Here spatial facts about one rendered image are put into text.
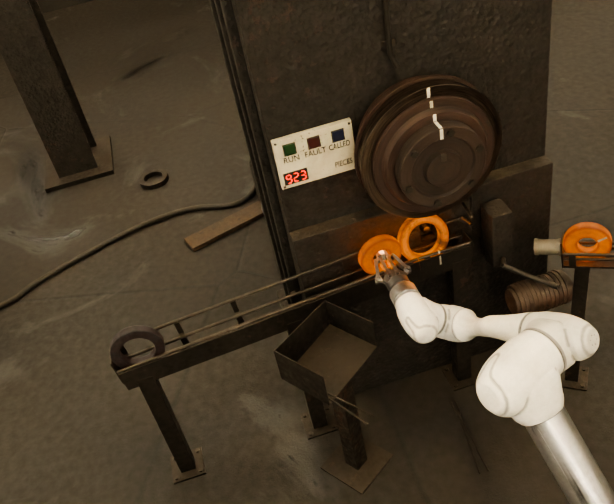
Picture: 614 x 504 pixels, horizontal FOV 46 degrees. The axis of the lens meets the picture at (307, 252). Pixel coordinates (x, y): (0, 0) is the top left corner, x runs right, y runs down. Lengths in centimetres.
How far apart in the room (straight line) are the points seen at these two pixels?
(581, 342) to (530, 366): 14
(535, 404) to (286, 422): 151
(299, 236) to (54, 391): 158
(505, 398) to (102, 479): 190
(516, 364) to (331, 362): 85
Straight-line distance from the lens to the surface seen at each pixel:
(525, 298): 266
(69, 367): 363
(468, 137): 222
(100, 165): 500
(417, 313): 220
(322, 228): 246
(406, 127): 218
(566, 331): 179
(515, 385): 168
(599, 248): 260
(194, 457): 303
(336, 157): 234
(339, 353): 240
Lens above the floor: 237
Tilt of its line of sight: 39 degrees down
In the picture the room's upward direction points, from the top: 12 degrees counter-clockwise
